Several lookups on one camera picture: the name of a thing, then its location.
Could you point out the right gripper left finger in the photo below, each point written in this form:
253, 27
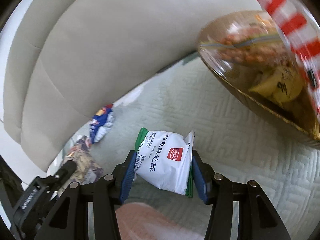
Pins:
68, 218

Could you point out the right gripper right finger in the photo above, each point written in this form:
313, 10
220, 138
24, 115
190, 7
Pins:
258, 218

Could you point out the blue white chip bag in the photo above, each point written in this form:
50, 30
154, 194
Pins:
101, 123

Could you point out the white green snack packet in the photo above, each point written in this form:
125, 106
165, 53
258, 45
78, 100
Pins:
164, 159

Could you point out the amber ribbed glass bowl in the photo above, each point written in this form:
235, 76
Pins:
294, 118

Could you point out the red white striped snack bag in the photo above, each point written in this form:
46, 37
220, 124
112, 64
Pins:
301, 32

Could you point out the round biscuit bag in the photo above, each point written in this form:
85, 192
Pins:
87, 169

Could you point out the yellow label snack packet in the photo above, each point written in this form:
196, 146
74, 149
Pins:
279, 85

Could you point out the beige leather headboard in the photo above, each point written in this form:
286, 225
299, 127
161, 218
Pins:
68, 58

